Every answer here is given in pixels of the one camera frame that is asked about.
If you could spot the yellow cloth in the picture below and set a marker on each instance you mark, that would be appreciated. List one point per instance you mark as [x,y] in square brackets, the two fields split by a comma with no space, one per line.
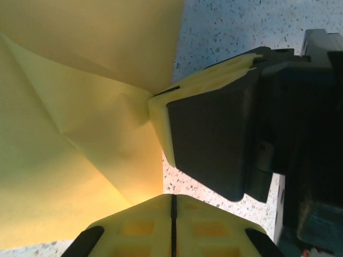
[80,107]

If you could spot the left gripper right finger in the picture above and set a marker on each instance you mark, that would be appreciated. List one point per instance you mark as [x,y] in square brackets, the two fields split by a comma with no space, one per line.
[227,241]

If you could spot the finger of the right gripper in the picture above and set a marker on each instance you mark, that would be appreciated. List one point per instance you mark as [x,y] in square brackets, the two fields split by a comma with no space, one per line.
[227,67]
[209,139]

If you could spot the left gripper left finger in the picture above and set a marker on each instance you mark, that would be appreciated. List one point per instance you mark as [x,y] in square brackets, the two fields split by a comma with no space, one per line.
[112,241]

